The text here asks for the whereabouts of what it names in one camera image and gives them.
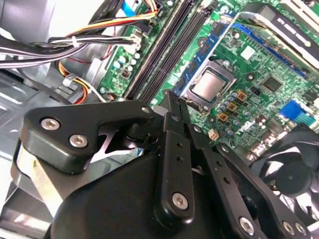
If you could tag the blue RAM stick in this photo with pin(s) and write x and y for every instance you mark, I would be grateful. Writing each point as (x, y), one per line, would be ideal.
(201, 57)

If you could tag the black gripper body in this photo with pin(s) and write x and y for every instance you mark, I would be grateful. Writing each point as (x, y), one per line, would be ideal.
(112, 211)

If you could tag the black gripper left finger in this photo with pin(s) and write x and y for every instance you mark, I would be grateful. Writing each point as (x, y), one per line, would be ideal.
(74, 119)

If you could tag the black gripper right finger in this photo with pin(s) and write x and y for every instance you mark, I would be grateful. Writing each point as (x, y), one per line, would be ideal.
(214, 164)

